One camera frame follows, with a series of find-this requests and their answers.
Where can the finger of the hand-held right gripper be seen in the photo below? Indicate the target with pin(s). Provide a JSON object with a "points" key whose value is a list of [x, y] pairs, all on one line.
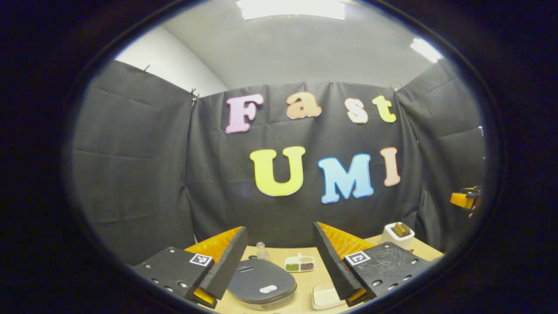
{"points": [[461, 199]]}

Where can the small ceiling light panel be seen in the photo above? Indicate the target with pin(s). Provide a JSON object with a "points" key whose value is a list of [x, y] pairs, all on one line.
{"points": [[426, 49]]}

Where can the small clear glass bottle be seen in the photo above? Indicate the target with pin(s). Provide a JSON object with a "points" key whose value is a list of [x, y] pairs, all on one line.
{"points": [[262, 252]]}

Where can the cream rectangular tray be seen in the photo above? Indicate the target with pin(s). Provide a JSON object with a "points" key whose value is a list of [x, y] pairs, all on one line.
{"points": [[327, 296]]}

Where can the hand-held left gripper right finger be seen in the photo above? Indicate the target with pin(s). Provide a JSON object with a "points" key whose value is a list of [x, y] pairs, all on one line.
{"points": [[331, 266]]}

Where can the flat wooden utensil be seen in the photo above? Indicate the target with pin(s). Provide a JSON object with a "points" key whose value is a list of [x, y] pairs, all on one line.
{"points": [[396, 230], [405, 228]]}

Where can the white chopstick holder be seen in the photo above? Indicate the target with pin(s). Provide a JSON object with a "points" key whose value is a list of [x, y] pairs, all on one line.
{"points": [[390, 239]]}

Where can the large ceiling light panel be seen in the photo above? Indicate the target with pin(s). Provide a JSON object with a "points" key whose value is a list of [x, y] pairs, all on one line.
{"points": [[290, 8]]}

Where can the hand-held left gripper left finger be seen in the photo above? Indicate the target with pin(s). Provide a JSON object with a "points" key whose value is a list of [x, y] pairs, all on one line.
{"points": [[226, 266]]}

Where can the white divided bean dish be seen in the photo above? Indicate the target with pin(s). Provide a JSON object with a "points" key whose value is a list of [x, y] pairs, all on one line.
{"points": [[299, 264]]}

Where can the dark grey rice cooker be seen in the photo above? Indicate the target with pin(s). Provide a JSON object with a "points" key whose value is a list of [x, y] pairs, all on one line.
{"points": [[261, 279]]}

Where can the black backdrop cloth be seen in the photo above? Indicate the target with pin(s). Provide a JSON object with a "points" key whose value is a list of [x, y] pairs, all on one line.
{"points": [[130, 152]]}

